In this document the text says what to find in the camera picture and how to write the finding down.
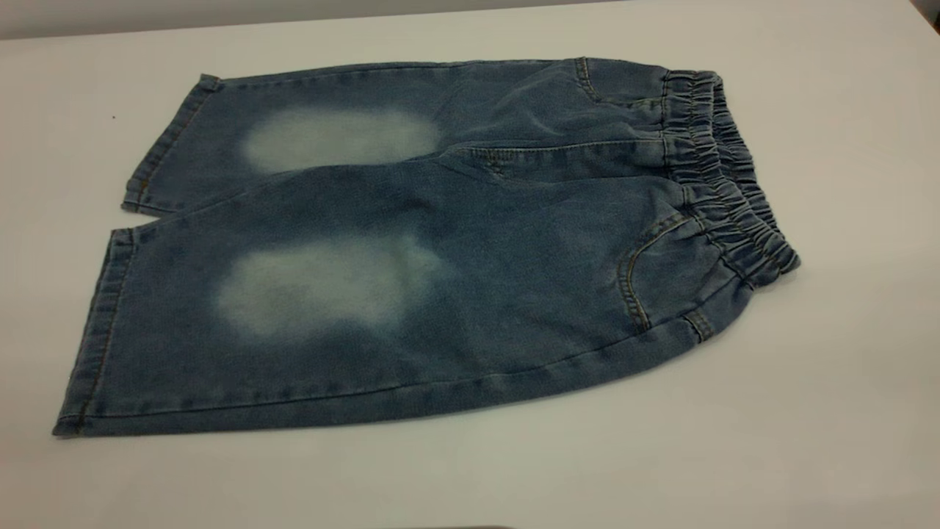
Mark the blue denim pants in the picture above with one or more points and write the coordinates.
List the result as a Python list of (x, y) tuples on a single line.
[(477, 294)]

